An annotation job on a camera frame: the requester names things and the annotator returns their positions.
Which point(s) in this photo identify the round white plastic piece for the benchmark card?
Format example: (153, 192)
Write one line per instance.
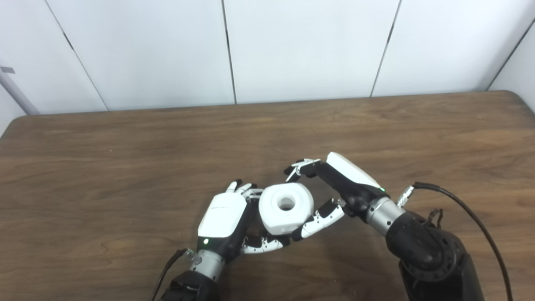
(280, 219)

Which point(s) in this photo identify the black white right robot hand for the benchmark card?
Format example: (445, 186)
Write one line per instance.
(351, 173)

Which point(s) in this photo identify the grey wall corner post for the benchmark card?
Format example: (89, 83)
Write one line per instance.
(19, 94)

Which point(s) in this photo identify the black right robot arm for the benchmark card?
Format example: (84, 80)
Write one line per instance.
(426, 255)

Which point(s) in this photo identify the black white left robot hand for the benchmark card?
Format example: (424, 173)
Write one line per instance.
(221, 215)

